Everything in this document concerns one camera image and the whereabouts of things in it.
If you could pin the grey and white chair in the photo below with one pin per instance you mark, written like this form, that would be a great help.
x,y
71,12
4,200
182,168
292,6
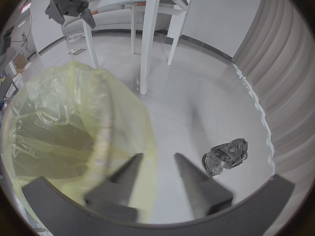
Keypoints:
x,y
147,45

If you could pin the crumpled black plastic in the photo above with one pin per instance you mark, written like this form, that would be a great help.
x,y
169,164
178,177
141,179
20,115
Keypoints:
x,y
226,154

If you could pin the yellow plastic bag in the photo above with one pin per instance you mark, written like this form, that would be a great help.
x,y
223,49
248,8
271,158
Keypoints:
x,y
61,95

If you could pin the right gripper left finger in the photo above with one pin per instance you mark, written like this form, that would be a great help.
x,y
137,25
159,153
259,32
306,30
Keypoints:
x,y
118,188

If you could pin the orange pillow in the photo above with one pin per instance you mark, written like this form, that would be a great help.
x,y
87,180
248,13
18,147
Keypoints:
x,y
140,4

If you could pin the white trash bin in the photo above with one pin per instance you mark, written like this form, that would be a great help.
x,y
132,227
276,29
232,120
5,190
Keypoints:
x,y
104,131

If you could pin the white curtain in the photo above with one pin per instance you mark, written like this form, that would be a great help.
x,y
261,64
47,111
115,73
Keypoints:
x,y
283,58

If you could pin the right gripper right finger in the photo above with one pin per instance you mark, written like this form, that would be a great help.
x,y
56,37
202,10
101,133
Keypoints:
x,y
196,188

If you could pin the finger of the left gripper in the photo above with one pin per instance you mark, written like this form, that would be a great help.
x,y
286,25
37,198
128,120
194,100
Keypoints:
x,y
89,18

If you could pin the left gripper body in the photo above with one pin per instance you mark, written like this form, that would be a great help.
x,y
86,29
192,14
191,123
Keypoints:
x,y
64,5

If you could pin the white sofa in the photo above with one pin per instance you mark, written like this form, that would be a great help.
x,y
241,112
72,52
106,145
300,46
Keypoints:
x,y
110,18

